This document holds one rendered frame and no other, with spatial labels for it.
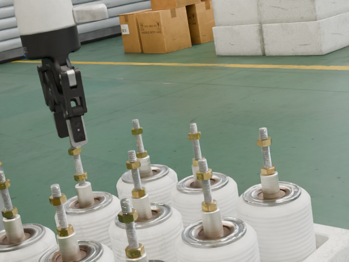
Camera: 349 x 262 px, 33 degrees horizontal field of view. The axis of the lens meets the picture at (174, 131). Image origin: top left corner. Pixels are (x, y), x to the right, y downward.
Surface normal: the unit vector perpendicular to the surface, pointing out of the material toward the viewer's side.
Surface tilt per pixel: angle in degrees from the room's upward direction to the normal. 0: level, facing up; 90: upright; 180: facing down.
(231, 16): 90
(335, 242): 0
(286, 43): 90
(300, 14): 90
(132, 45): 89
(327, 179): 0
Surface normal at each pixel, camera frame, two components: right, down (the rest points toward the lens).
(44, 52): -0.07, 0.26
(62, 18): 0.66, 0.08
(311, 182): -0.17, -0.95
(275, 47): -0.73, 0.30
